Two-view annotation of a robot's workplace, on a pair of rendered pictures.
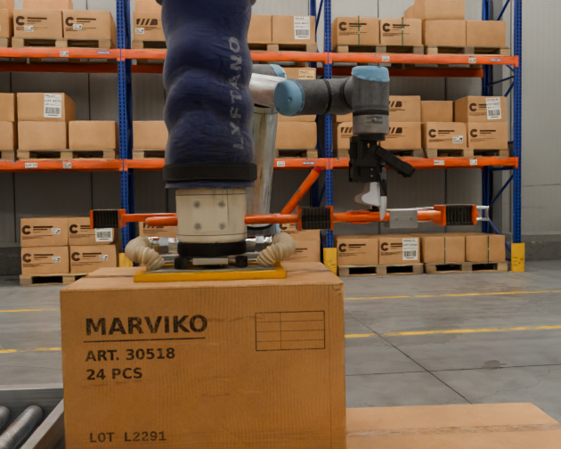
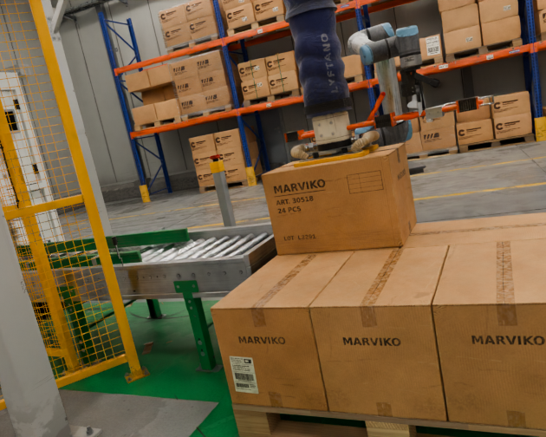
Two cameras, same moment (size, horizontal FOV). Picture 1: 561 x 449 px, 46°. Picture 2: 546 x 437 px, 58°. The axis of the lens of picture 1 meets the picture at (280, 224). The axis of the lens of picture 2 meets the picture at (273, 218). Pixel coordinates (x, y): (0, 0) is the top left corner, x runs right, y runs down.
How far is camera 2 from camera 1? 0.92 m
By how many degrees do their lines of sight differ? 31
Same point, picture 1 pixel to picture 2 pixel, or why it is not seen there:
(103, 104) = not seen: hidden behind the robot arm
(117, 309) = (285, 180)
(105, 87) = (353, 29)
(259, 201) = (393, 108)
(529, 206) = not seen: outside the picture
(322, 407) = (386, 218)
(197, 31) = (303, 36)
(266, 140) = (387, 71)
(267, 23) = not seen: outside the picture
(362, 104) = (401, 51)
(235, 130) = (332, 82)
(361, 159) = (406, 82)
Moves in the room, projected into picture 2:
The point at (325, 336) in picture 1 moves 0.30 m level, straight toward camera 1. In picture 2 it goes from (382, 183) to (355, 199)
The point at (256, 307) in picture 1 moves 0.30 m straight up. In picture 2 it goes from (347, 172) to (334, 102)
